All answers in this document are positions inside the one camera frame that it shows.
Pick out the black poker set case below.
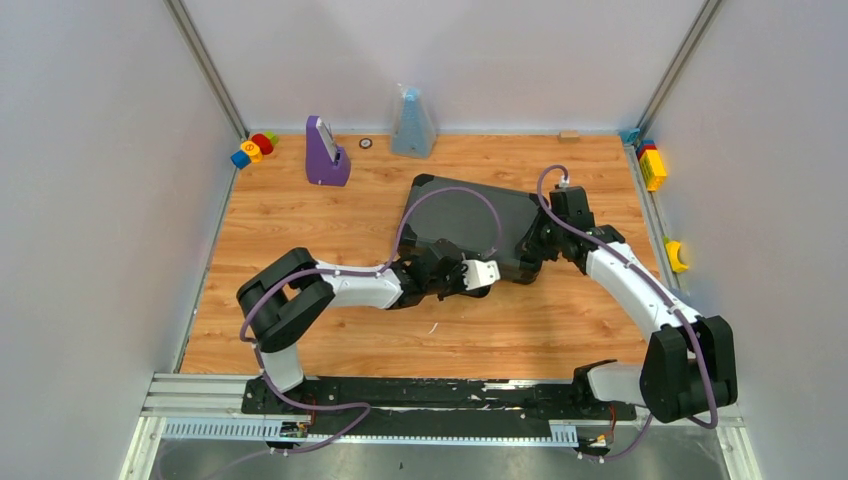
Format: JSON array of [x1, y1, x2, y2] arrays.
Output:
[[399, 173, 542, 285]]

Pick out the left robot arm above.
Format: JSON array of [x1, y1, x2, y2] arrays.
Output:
[[236, 240, 499, 413]]

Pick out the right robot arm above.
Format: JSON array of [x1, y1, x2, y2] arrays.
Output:
[[526, 187, 738, 428]]

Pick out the small wooden block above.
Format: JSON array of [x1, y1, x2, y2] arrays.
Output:
[[558, 130, 581, 143]]

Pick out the yellow red toy brick block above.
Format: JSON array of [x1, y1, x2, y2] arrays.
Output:
[[636, 140, 668, 192]]

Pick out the yellow curved toy piece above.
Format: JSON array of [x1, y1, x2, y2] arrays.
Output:
[[664, 238, 690, 274]]

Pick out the light blue bottle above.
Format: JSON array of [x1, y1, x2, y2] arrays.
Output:
[[390, 84, 437, 159]]

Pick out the purple stand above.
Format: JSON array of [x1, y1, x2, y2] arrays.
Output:
[[305, 115, 352, 187]]

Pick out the coloured toy cylinders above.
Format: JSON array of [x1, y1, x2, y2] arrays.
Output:
[[230, 131, 279, 170]]

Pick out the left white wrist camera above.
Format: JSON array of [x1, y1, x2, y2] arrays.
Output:
[[462, 259, 501, 291]]

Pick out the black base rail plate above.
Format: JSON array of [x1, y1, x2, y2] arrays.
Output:
[[240, 376, 637, 423]]

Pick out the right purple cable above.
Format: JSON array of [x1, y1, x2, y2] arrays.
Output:
[[535, 164, 720, 463]]

